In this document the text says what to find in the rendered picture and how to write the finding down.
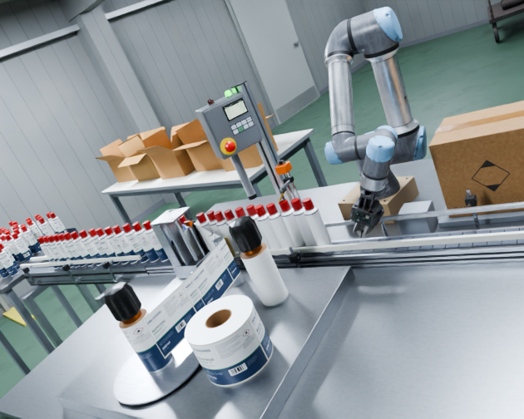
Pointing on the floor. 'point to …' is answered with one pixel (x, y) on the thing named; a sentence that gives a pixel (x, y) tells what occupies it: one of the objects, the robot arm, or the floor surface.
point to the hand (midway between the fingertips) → (362, 233)
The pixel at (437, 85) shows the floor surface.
